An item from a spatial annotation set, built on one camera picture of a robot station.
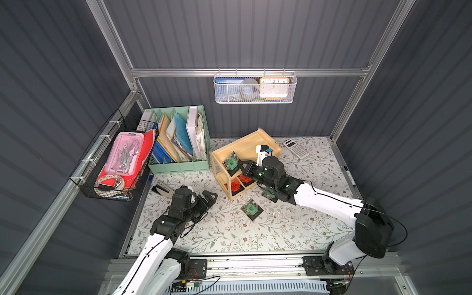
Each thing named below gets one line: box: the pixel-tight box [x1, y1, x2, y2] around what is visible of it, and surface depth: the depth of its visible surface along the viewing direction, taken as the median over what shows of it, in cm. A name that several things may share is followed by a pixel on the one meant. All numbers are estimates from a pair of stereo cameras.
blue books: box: [151, 137, 178, 164], surface depth 99 cm
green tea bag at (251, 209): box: [240, 198, 264, 221], surface depth 91 cm
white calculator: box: [282, 138, 310, 160], surface depth 117 cm
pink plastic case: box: [104, 131, 145, 176], surface depth 74 cm
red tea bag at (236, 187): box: [231, 177, 246, 197], surface depth 98 cm
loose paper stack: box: [195, 113, 208, 160], surface depth 93 cm
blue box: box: [214, 78, 246, 103], surface depth 89 cm
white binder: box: [186, 106, 203, 162], surface depth 95 cm
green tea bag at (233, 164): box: [222, 151, 242, 177], surface depth 80 cm
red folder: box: [96, 130, 158, 188], surface depth 70 cm
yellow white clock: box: [259, 76, 291, 98], surface depth 90 cm
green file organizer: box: [141, 105, 211, 175], surface depth 98 cm
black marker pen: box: [344, 165, 357, 187], surface depth 109 cm
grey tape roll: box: [239, 78, 260, 102], surface depth 89 cm
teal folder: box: [174, 113, 193, 155], surface depth 96 cm
